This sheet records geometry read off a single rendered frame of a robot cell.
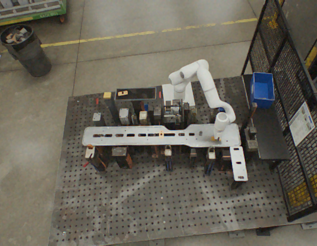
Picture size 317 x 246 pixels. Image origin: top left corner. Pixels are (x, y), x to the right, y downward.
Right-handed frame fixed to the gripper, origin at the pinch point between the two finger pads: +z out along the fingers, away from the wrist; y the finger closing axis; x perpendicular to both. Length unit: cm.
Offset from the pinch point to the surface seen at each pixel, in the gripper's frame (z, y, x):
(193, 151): 4.5, 10.9, -19.9
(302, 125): -28, 7, 54
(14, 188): 103, 14, -239
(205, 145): 3.7, 5.6, -9.0
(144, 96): -13, -35, -61
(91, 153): -2, 15, -104
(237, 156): 3.6, 16.4, 15.0
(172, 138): 3.5, -1.3, -37.3
